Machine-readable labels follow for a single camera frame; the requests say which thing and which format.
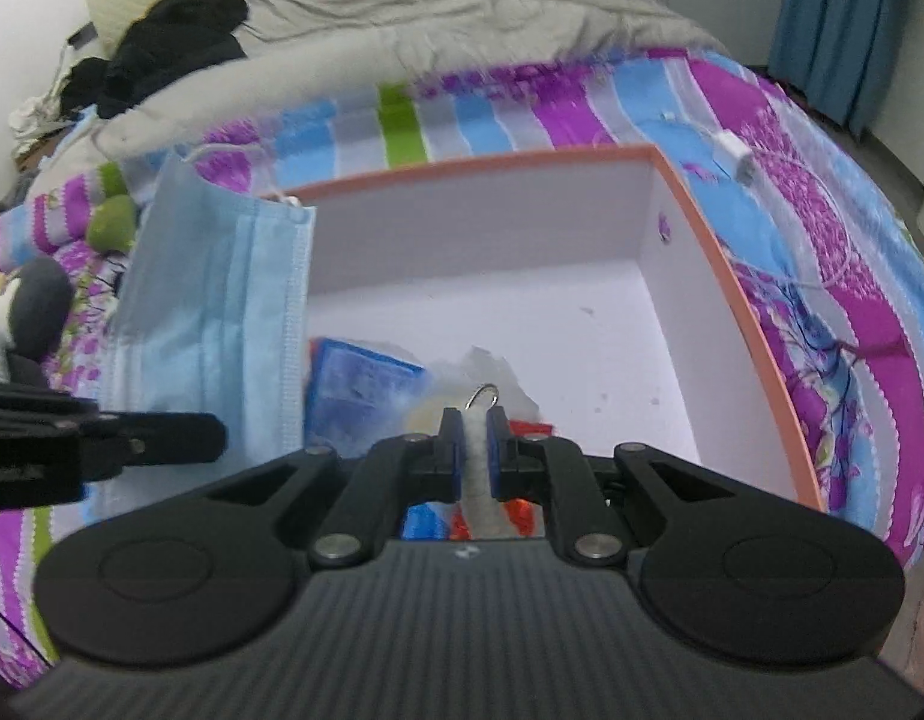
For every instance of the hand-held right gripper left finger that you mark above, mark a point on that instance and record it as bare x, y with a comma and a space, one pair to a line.
448, 454

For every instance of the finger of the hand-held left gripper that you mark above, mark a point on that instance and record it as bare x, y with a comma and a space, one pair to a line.
27, 409
169, 439

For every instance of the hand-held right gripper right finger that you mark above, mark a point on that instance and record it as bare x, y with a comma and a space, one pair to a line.
498, 457

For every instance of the panda plush toy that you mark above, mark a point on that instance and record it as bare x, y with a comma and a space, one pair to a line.
481, 480

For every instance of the red foil packet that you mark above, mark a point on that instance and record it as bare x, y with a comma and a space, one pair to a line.
523, 517

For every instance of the blue face mask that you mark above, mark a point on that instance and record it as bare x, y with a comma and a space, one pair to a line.
207, 300

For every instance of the pink cardboard box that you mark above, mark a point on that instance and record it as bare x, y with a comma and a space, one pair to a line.
507, 277

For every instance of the grey white penguin plush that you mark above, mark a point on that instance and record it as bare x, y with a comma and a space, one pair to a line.
42, 300

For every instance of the blue snack packet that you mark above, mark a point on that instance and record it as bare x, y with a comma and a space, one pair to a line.
357, 390

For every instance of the green plush toy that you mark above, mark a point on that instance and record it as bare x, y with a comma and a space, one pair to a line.
113, 225

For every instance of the white crumpled cloth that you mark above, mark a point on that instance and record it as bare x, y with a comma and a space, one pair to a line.
34, 116

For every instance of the small black garment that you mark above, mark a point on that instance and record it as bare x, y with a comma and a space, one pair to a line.
83, 82

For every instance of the striped floral bed sheet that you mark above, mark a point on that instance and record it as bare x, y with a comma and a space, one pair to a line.
807, 240

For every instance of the large black garment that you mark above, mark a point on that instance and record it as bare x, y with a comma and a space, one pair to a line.
177, 37

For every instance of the grey duvet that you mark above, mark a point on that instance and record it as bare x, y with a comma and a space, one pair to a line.
432, 15

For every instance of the blue curtain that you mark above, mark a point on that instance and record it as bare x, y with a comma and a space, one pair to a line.
837, 30

